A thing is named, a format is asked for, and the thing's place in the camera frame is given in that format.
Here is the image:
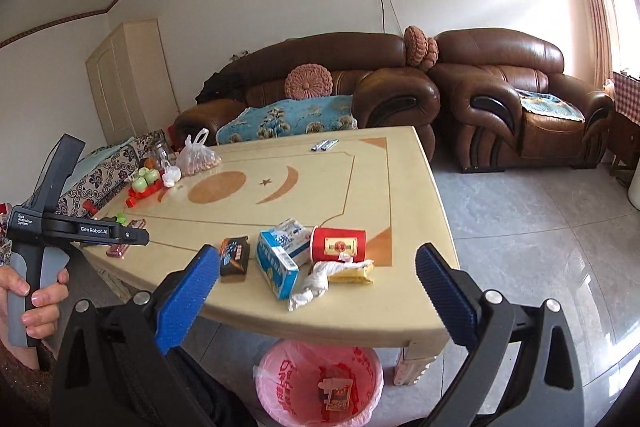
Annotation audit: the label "person's left hand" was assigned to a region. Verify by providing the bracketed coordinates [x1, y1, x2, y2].
[0, 267, 70, 348]

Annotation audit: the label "cream wardrobe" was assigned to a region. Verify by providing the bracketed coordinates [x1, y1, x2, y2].
[84, 19, 180, 148]

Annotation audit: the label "white tissue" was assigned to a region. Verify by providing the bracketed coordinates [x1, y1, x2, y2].
[287, 252, 375, 312]

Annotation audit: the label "glass jar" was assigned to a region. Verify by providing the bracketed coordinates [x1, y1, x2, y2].
[149, 139, 174, 171]

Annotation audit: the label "plastic bag of peanuts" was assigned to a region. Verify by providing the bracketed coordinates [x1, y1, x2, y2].
[175, 127, 222, 178]

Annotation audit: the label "dark floral seat cover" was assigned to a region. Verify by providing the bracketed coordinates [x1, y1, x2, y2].
[54, 131, 167, 219]

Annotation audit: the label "brown leather armchair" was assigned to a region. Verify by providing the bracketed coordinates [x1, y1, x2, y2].
[429, 29, 614, 174]

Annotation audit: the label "window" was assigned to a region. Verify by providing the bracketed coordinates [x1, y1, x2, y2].
[606, 0, 640, 74]

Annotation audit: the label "blue floral blanket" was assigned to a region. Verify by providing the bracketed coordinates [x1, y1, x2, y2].
[215, 94, 359, 146]

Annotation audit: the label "yellow wrapper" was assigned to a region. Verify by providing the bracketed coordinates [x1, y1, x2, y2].
[327, 259, 375, 286]

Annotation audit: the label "red fruit tray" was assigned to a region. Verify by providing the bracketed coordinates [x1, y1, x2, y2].
[124, 181, 167, 208]

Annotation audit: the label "person's left forearm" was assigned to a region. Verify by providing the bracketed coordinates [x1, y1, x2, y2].
[0, 341, 57, 427]

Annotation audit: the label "green apples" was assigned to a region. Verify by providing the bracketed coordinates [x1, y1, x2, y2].
[130, 167, 161, 193]

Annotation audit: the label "pink lined trash bin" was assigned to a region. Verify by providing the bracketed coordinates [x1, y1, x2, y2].
[254, 339, 385, 427]

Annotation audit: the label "blue white milk carton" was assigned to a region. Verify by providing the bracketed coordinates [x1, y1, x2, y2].
[256, 217, 314, 301]

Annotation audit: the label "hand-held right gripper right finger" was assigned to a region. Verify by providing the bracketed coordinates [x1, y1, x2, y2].
[415, 243, 586, 427]

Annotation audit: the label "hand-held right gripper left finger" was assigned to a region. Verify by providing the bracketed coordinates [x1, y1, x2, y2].
[50, 244, 223, 427]

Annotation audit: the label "red yellow cardboard packet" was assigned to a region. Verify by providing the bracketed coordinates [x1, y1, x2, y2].
[317, 377, 357, 414]

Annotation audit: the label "red checkered tablecloth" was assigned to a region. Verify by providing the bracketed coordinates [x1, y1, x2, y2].
[610, 71, 640, 126]

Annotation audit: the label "dark snack packet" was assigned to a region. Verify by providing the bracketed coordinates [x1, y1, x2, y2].
[219, 235, 251, 284]

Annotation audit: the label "beige coffee table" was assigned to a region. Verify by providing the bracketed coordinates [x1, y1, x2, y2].
[77, 126, 461, 388]

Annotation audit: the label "blue armchair seat cover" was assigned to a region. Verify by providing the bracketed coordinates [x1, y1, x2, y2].
[514, 87, 586, 123]

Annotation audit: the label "dark wooden side table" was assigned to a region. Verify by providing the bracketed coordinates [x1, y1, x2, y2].
[607, 106, 640, 178]

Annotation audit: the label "round pink knitted cushion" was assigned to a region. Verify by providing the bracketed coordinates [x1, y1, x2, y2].
[284, 63, 334, 102]

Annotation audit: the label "brown leather sofa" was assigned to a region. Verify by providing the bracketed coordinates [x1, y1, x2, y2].
[172, 31, 441, 148]

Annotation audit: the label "pair of round pink cushions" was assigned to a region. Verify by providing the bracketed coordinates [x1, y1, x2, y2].
[403, 25, 440, 73]

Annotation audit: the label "red paper cup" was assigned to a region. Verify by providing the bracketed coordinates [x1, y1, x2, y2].
[309, 226, 367, 264]

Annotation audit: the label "black cloth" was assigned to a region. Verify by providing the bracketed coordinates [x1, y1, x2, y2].
[194, 69, 246, 106]

